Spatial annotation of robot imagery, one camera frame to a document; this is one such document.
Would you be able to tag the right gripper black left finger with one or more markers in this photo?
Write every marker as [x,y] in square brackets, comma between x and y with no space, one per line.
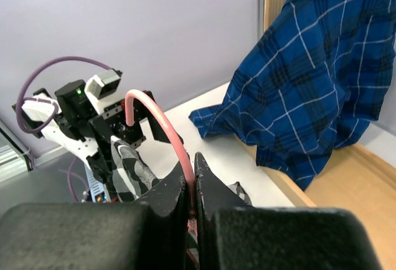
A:
[148,233]

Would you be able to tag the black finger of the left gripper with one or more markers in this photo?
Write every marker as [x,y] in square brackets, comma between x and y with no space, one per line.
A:
[159,127]
[101,164]

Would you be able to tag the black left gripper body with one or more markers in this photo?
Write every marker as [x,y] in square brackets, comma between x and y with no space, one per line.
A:
[111,117]

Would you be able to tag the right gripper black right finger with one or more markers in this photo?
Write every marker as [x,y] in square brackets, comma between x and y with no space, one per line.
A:
[234,235]

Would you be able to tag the black white checkered shirt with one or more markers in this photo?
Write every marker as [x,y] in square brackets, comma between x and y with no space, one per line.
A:
[135,181]

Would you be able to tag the pink wire hanger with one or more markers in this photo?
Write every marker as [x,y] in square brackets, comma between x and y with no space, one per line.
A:
[169,233]

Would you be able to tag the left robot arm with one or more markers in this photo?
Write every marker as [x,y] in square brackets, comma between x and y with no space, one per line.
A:
[62,119]

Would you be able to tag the blue plaid shirt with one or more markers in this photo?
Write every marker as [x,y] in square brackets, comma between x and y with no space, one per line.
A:
[312,84]

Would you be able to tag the slotted cable duct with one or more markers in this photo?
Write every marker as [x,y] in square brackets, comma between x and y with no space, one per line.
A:
[98,191]

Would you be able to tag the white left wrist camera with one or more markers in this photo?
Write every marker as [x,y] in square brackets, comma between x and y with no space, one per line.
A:
[102,89]

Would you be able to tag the aluminium frame post left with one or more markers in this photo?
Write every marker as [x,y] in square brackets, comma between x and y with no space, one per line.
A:
[16,158]

